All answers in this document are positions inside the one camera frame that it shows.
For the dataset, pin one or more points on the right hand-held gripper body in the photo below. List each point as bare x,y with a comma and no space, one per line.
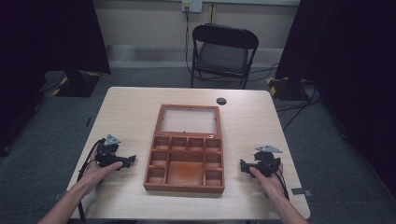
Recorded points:
267,161

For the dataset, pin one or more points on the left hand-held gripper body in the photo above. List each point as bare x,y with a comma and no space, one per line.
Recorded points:
107,152

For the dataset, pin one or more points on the wooden compartment box with lid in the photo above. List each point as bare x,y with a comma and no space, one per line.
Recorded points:
186,161

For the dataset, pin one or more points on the person's right hand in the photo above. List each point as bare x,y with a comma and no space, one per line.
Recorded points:
270,183

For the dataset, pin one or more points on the person's left hand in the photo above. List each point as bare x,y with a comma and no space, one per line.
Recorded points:
96,174

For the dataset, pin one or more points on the grey floor tape strip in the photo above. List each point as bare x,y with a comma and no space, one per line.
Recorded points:
301,191

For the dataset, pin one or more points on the black folding chair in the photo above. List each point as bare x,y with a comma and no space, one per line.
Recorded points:
222,56

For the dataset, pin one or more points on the black curtain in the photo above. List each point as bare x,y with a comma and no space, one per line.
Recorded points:
46,37
345,62

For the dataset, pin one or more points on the white wall outlet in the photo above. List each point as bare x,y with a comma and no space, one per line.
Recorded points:
191,5

